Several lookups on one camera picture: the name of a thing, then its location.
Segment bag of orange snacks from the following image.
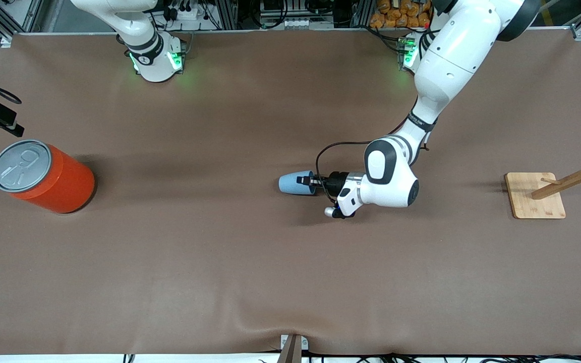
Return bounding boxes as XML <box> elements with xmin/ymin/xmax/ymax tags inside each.
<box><xmin>370</xmin><ymin>0</ymin><xmax>435</xmax><ymax>28</ymax></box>

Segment brown table mat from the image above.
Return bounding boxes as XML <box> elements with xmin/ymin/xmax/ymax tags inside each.
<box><xmin>0</xmin><ymin>28</ymin><xmax>581</xmax><ymax>356</ymax></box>

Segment orange can with grey lid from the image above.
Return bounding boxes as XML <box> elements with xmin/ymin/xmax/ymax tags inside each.
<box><xmin>0</xmin><ymin>140</ymin><xmax>96</xmax><ymax>214</ymax></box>

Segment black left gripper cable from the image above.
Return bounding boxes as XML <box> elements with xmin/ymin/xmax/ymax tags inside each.
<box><xmin>315</xmin><ymin>113</ymin><xmax>435</xmax><ymax>202</ymax></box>

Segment white power strip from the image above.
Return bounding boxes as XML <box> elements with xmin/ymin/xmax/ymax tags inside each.
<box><xmin>167</xmin><ymin>0</ymin><xmax>205</xmax><ymax>21</ymax></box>

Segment light blue plastic cup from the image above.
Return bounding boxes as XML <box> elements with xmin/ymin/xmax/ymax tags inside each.
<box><xmin>278</xmin><ymin>171</ymin><xmax>316</xmax><ymax>196</ymax></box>

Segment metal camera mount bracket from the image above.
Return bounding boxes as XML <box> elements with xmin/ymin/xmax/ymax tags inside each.
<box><xmin>276</xmin><ymin>334</ymin><xmax>309</xmax><ymax>363</ymax></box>

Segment wooden mug tree stand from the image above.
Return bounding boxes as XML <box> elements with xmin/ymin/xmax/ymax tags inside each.
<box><xmin>505</xmin><ymin>137</ymin><xmax>581</xmax><ymax>220</ymax></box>

